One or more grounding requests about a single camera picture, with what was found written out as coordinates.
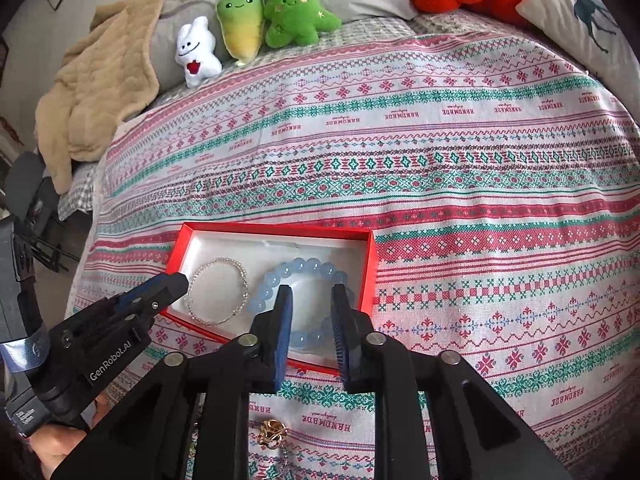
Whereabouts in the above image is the person's left hand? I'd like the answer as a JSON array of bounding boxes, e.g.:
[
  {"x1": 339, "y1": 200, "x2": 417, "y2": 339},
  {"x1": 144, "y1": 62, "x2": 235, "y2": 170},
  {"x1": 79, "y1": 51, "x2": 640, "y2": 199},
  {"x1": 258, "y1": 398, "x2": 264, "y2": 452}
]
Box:
[{"x1": 28, "y1": 424, "x2": 87, "y2": 479}]

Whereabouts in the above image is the green carrot plush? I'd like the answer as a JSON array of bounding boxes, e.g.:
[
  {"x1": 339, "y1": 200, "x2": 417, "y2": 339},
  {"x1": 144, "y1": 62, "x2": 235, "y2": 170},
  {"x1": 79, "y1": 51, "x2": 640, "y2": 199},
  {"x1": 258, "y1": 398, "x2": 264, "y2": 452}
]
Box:
[{"x1": 216, "y1": 0, "x2": 265, "y2": 66}]

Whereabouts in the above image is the white bunny plush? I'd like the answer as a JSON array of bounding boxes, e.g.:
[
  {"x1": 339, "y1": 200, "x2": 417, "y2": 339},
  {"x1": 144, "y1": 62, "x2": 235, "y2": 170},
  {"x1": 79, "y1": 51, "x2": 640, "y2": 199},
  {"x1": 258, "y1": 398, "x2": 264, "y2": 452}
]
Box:
[{"x1": 175, "y1": 15, "x2": 222, "y2": 89}]

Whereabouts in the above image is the black chair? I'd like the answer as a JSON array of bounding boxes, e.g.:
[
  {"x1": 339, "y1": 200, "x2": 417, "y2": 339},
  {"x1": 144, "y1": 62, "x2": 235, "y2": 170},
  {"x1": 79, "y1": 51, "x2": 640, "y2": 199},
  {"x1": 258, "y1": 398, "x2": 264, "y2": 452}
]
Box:
[{"x1": 4, "y1": 152, "x2": 79, "y2": 272}]

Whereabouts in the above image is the red jewelry box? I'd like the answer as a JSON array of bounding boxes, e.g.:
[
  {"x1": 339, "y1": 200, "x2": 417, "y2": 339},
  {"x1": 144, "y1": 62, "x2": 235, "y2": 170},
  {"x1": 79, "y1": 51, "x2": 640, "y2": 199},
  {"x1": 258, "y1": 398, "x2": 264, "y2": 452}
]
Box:
[{"x1": 163, "y1": 222, "x2": 378, "y2": 374}]

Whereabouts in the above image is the clear bead bracelet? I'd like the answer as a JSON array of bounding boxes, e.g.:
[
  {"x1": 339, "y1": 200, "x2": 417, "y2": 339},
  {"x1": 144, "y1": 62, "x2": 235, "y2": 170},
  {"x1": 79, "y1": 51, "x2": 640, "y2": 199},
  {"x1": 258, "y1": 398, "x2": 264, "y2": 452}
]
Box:
[{"x1": 183, "y1": 257, "x2": 250, "y2": 328}]

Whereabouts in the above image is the blue bead bracelet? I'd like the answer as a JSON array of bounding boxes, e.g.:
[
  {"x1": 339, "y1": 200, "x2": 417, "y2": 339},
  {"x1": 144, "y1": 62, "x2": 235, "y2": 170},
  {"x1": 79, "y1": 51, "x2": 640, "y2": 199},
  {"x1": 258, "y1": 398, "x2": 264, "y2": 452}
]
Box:
[{"x1": 246, "y1": 256, "x2": 357, "y2": 351}]

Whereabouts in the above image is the beige quilted blanket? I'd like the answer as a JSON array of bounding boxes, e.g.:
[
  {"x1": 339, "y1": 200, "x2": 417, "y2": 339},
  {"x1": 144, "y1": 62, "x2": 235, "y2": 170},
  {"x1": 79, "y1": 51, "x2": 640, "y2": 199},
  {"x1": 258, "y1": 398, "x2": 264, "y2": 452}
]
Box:
[{"x1": 35, "y1": 0, "x2": 165, "y2": 195}]

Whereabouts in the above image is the gold hair clip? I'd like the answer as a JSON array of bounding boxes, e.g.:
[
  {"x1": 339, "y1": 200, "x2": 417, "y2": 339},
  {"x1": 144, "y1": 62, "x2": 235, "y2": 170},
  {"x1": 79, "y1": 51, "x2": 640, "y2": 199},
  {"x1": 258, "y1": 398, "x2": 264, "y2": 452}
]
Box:
[{"x1": 257, "y1": 418, "x2": 288, "y2": 450}]

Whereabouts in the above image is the patterned bed cloth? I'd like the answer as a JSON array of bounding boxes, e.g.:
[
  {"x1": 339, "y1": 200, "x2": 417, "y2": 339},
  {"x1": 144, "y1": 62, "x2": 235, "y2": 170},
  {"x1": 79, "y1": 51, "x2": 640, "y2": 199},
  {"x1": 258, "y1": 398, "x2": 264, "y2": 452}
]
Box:
[{"x1": 68, "y1": 20, "x2": 639, "y2": 479}]

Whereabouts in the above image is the green tree plush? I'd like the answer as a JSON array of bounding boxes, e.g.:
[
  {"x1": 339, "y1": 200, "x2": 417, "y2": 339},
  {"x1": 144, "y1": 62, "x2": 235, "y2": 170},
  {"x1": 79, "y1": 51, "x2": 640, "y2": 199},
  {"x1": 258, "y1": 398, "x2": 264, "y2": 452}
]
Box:
[{"x1": 264, "y1": 0, "x2": 342, "y2": 49}]

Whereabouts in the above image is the white deer pillow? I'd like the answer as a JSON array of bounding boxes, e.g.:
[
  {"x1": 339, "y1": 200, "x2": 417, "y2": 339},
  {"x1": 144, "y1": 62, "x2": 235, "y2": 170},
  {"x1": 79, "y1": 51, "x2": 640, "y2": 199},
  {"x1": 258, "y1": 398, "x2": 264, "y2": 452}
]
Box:
[{"x1": 516, "y1": 0, "x2": 639, "y2": 118}]

